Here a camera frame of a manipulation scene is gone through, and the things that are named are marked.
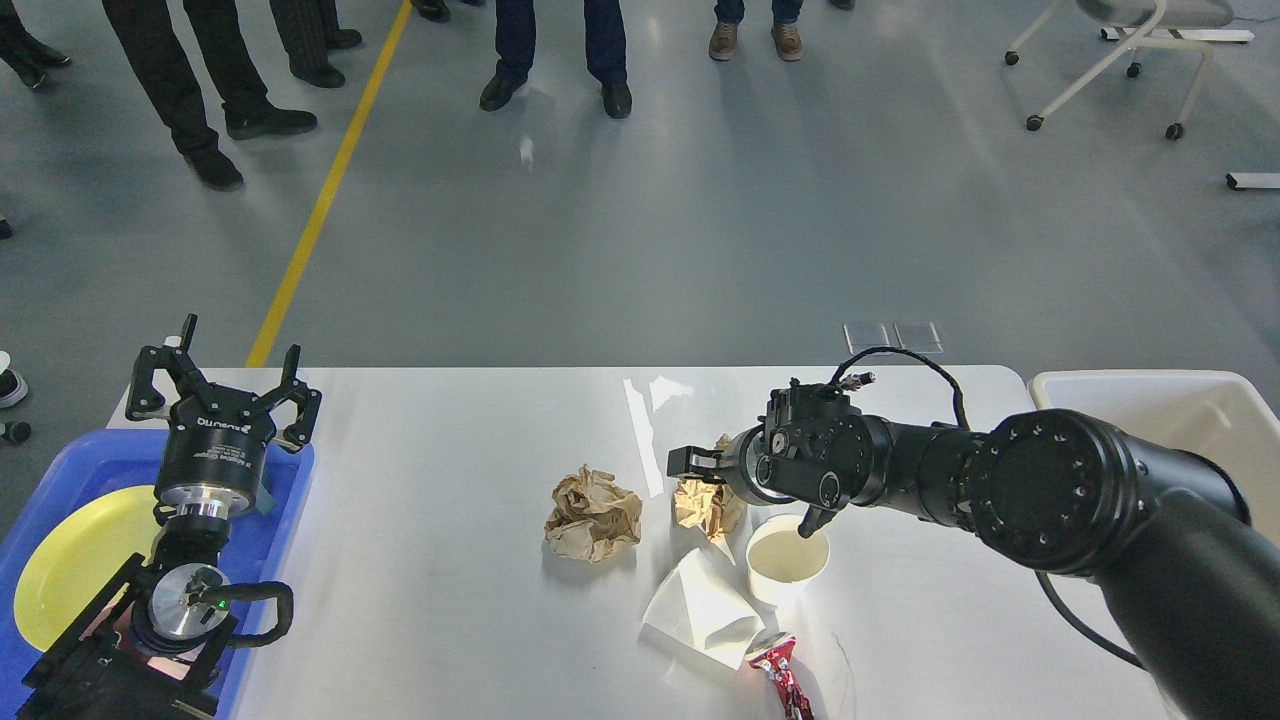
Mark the floor outlet cover pair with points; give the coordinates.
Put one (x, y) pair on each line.
(922, 338)

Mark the tan paper ball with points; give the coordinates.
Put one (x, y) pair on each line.
(714, 508)

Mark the white paper napkin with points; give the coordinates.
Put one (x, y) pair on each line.
(696, 607)

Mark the white paper cup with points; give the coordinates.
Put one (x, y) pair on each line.
(781, 562)

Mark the red snack wrapper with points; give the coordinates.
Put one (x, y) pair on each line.
(772, 654)

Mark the pink ribbed mug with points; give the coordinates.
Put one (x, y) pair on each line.
(122, 627)

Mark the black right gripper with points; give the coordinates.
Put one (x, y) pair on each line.
(738, 470)

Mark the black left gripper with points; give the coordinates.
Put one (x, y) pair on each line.
(212, 455)

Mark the crumpled brown paper ball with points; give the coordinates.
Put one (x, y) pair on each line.
(593, 518)

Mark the white plastic bin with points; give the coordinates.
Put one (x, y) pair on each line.
(1217, 415)

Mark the white rolling chair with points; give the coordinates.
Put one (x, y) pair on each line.
(1134, 26)

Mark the yellow plastic plate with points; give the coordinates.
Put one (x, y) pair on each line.
(78, 557)

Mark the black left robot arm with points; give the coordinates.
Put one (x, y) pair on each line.
(147, 645)

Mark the grey-blue mug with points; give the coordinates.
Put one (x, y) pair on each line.
(264, 501)

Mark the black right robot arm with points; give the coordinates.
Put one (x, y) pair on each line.
(1148, 551)

